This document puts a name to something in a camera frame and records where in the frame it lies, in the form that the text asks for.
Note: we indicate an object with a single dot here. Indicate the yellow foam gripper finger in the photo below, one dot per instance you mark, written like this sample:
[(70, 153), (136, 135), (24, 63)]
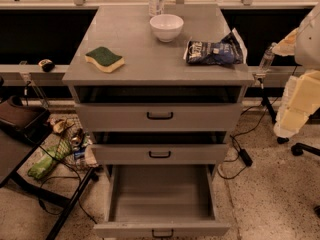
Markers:
[(306, 96), (286, 47)]

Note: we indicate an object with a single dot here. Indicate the green and yellow sponge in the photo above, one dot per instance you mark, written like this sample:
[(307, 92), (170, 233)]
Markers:
[(104, 59)]

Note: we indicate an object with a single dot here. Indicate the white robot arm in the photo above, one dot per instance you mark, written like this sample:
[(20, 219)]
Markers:
[(307, 47)]

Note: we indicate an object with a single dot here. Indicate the grey drawer cabinet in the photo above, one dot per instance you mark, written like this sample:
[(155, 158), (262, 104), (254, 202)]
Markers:
[(154, 72)]

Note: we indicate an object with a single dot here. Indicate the grey open bottom drawer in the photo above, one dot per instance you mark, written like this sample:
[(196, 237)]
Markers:
[(160, 201)]

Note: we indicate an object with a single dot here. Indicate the grey middle drawer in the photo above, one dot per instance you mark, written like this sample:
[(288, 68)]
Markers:
[(159, 154)]

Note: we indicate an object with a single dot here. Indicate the grey top drawer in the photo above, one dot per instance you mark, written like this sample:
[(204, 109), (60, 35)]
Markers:
[(158, 117)]

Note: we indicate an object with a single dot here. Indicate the clear plastic water bottle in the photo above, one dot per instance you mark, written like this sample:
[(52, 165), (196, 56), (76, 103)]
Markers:
[(267, 58)]

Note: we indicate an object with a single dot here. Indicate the black chair base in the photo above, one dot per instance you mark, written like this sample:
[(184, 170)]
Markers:
[(299, 148)]

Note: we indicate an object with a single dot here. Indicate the black power adapter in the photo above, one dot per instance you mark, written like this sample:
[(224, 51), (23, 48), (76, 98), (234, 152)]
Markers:
[(245, 157)]

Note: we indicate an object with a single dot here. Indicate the dark blue chip bag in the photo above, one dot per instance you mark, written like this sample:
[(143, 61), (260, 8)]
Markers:
[(230, 50)]

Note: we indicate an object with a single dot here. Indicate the white ceramic bowl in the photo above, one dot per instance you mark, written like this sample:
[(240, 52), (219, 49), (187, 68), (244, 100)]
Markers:
[(166, 27)]

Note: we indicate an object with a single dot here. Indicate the green snack bag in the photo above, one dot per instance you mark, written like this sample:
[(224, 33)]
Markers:
[(51, 156)]

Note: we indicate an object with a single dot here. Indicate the black tape measure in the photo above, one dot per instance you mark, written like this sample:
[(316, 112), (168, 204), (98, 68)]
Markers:
[(46, 65)]

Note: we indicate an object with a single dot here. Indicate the wire basket of items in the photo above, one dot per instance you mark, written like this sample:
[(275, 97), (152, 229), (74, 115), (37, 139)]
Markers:
[(74, 144)]

